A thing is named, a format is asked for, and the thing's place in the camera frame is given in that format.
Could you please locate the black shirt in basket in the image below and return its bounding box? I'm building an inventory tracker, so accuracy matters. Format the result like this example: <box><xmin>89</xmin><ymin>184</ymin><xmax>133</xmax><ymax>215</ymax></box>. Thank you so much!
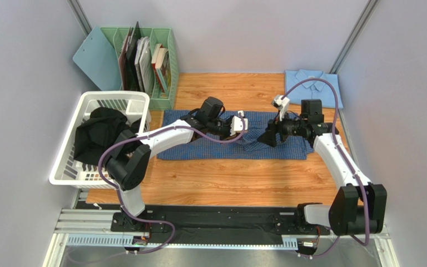
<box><xmin>73</xmin><ymin>107</ymin><xmax>141</xmax><ymax>166</ymax></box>

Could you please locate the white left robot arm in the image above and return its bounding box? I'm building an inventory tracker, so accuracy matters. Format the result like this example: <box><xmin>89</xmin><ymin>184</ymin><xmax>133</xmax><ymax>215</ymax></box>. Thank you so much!
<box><xmin>98</xmin><ymin>97</ymin><xmax>247</xmax><ymax>223</ymax></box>

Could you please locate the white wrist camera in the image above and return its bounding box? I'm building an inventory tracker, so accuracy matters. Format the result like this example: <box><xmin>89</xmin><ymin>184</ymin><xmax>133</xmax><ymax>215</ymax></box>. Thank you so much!
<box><xmin>230</xmin><ymin>110</ymin><xmax>248</xmax><ymax>137</ymax></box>
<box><xmin>271</xmin><ymin>95</ymin><xmax>290</xmax><ymax>121</ymax></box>

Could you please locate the light blue clipboard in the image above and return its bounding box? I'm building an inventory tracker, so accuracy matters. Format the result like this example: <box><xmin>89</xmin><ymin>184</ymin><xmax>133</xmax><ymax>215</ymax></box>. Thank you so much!
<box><xmin>72</xmin><ymin>26</ymin><xmax>122</xmax><ymax>91</ymax></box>

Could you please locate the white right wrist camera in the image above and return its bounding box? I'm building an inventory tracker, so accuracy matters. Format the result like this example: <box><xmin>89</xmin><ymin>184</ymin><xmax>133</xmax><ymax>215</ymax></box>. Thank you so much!
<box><xmin>271</xmin><ymin>95</ymin><xmax>290</xmax><ymax>121</ymax></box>

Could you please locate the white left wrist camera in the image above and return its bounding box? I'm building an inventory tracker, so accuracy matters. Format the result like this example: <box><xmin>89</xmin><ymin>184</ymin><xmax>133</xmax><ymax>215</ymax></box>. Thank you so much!
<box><xmin>230</xmin><ymin>110</ymin><xmax>248</xmax><ymax>137</ymax></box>

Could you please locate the blue checked long sleeve shirt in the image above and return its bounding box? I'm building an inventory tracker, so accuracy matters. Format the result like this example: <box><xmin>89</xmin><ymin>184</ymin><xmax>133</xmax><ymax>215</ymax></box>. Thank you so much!
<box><xmin>157</xmin><ymin>111</ymin><xmax>313</xmax><ymax>161</ymax></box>

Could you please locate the dark brown folder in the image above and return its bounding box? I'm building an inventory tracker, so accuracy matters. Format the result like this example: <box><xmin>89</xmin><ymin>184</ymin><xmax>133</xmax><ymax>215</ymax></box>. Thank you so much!
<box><xmin>118</xmin><ymin>22</ymin><xmax>142</xmax><ymax>92</ymax></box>

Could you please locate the red spine book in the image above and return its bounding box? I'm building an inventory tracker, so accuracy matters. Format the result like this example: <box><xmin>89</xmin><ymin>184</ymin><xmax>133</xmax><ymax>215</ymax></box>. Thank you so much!
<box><xmin>151</xmin><ymin>43</ymin><xmax>171</xmax><ymax>98</ymax></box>

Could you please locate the white paper folder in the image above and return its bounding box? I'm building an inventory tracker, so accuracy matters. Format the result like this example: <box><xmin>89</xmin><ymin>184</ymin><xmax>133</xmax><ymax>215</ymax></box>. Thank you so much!
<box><xmin>134</xmin><ymin>37</ymin><xmax>154</xmax><ymax>96</ymax></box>

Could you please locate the folded light blue shirt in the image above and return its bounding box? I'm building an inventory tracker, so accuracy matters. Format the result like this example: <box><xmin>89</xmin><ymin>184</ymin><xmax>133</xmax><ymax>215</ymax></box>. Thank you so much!
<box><xmin>285</xmin><ymin>69</ymin><xmax>344</xmax><ymax>109</ymax></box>

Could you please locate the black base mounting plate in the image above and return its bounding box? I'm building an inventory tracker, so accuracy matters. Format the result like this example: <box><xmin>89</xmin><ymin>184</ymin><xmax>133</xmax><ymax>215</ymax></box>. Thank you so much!
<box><xmin>75</xmin><ymin>201</ymin><xmax>331</xmax><ymax>246</ymax></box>

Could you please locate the white plastic laundry basket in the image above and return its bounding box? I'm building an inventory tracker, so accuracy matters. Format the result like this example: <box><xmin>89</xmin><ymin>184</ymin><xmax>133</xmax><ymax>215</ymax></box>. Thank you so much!
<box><xmin>49</xmin><ymin>91</ymin><xmax>151</xmax><ymax>189</ymax></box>

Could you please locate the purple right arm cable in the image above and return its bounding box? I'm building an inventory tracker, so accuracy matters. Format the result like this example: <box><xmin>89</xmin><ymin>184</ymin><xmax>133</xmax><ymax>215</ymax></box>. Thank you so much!
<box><xmin>275</xmin><ymin>77</ymin><xmax>371</xmax><ymax>259</ymax></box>

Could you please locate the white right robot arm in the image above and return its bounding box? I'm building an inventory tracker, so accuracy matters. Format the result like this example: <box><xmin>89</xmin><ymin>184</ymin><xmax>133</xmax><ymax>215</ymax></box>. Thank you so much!
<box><xmin>257</xmin><ymin>95</ymin><xmax>388</xmax><ymax>236</ymax></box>

